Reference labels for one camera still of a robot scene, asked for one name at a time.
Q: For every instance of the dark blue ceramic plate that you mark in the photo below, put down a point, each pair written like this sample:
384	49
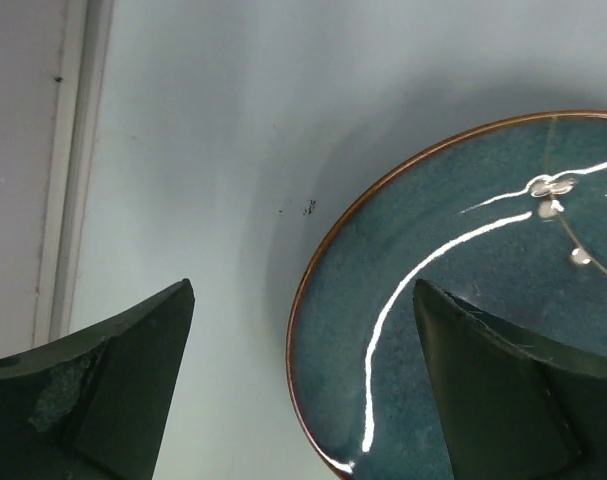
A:
510	217

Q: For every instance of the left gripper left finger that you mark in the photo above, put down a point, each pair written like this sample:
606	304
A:
94	404

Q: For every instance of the left aluminium frame post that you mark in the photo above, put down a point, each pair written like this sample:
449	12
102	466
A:
79	79

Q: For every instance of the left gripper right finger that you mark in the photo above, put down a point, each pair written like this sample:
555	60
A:
512	404

